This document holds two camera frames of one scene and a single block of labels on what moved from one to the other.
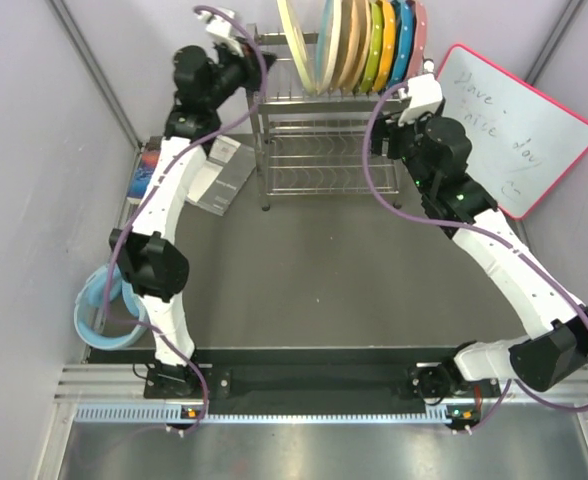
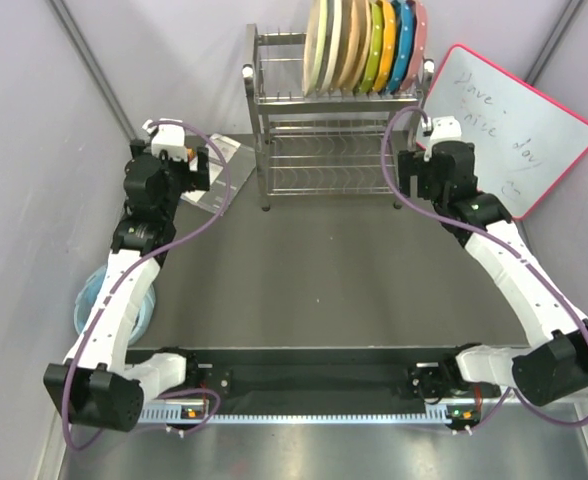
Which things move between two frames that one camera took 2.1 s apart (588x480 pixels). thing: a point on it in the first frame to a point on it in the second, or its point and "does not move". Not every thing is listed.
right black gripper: (389, 128) to (412, 164)
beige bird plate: (358, 45) does not move
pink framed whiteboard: (523, 141) does not move
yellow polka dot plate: (389, 43) does not move
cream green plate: (297, 43) to (315, 45)
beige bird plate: (347, 46) does not move
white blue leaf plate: (328, 45) does not move
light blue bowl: (93, 290) does not move
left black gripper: (251, 66) to (194, 181)
